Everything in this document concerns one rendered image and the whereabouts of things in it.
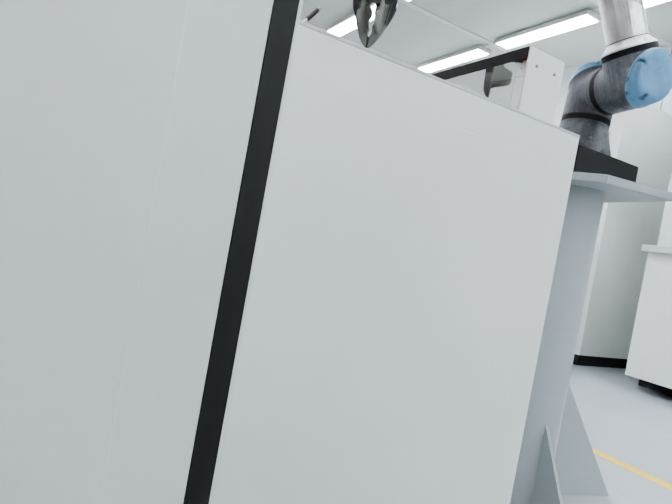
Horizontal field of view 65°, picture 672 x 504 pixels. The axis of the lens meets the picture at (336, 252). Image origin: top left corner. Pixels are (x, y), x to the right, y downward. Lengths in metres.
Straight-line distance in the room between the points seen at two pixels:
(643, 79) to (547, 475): 0.92
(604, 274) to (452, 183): 3.60
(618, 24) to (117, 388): 1.26
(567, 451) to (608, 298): 2.93
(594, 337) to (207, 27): 4.13
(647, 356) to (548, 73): 2.89
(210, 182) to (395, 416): 0.51
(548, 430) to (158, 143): 1.21
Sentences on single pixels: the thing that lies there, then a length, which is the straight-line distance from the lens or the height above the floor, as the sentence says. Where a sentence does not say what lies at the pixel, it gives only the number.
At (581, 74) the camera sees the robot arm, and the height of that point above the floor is 1.08.
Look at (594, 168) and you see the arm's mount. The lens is 1.41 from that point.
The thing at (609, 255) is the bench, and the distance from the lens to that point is 4.39.
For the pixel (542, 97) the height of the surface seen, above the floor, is 0.88.
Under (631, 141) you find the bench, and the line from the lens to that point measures 4.53.
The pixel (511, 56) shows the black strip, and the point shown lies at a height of 0.95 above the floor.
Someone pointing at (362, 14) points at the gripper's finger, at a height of 1.02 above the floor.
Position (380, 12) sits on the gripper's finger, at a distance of 1.15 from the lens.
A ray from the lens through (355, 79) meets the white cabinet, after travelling 0.73.
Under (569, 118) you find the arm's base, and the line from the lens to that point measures 1.48.
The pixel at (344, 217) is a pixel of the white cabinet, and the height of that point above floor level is 0.60.
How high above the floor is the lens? 0.56
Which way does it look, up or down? 1 degrees down
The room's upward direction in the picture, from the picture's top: 10 degrees clockwise
